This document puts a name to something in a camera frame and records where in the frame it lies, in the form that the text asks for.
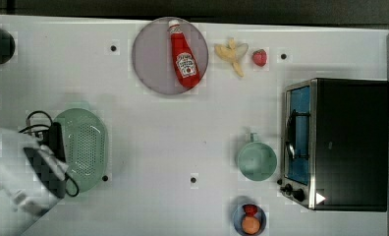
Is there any orange toy fruit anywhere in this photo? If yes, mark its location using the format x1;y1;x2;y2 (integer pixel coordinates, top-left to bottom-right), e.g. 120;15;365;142
242;215;260;235

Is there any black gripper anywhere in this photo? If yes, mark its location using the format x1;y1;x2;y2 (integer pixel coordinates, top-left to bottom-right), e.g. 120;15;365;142
24;122;66;199

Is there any blue small bowl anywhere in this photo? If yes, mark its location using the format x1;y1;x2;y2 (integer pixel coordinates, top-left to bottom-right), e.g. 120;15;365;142
232;203;267;236

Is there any grey round plate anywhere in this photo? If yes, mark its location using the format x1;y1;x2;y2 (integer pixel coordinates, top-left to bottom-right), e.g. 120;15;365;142
132;17;208;95

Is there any red toy fruit in bowl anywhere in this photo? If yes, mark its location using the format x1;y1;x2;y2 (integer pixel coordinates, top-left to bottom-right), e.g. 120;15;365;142
243;205;257;216

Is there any red ketchup bottle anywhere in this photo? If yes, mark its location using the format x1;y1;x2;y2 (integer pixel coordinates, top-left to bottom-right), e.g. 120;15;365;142
168;20;200;89

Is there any black toaster oven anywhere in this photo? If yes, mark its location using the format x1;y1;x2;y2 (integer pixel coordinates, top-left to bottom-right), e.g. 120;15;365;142
277;78;389;212

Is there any green mug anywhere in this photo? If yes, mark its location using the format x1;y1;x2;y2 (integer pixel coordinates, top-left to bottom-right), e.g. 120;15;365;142
237;133;277;181

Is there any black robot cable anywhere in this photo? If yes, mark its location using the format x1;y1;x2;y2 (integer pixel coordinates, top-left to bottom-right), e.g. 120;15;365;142
18;110;81;198

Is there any red toy strawberry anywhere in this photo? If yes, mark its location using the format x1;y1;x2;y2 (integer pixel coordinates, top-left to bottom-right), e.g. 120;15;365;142
252;49;267;67

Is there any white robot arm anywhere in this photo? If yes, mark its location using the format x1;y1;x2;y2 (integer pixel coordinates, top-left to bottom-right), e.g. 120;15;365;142
0;128;68;236

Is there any green plastic strainer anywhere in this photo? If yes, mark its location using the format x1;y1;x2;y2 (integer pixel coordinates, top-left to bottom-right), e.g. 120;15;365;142
55;108;108;195

